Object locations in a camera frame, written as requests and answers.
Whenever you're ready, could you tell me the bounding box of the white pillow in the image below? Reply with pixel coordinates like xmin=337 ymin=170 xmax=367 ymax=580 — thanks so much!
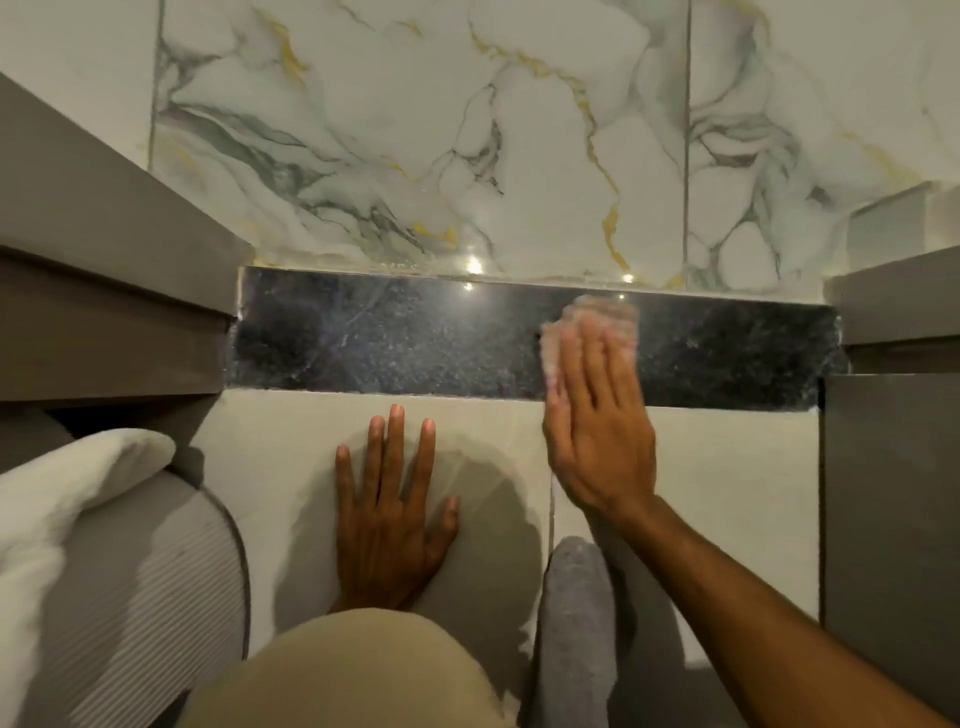
xmin=0 ymin=428 xmax=178 ymax=728

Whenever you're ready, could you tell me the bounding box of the person's right hand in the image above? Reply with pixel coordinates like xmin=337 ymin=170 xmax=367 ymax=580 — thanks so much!
xmin=541 ymin=318 xmax=660 ymax=520

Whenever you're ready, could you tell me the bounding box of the person's beige trouser leg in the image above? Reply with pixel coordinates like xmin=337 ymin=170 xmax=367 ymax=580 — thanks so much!
xmin=175 ymin=606 xmax=520 ymax=728

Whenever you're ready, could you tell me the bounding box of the grey ribbed mattress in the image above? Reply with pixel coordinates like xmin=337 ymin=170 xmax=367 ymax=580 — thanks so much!
xmin=18 ymin=468 xmax=252 ymax=728

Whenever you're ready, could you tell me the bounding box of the grey bedside cabinet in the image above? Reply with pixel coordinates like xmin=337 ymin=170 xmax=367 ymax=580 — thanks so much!
xmin=819 ymin=246 xmax=960 ymax=680

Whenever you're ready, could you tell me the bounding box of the grey fuzzy sock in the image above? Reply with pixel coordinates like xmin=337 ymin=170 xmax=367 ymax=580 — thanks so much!
xmin=523 ymin=535 xmax=621 ymax=728

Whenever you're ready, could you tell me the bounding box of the pale pink cleaning cloth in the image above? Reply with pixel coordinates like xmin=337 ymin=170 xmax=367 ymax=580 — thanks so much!
xmin=539 ymin=294 xmax=643 ymax=393

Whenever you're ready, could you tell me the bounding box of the person's left hand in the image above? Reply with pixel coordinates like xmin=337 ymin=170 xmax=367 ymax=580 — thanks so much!
xmin=330 ymin=405 xmax=461 ymax=613

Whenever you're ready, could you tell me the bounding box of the black stone skirting strip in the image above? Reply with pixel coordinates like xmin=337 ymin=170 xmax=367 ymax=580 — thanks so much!
xmin=227 ymin=266 xmax=850 ymax=412

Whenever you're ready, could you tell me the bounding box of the person's right forearm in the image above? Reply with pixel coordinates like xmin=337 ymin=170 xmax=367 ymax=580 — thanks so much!
xmin=600 ymin=495 xmax=957 ymax=728

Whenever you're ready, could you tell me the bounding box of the brown wooden bed frame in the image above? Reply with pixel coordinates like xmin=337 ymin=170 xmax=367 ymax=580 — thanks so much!
xmin=0 ymin=71 xmax=257 ymax=408

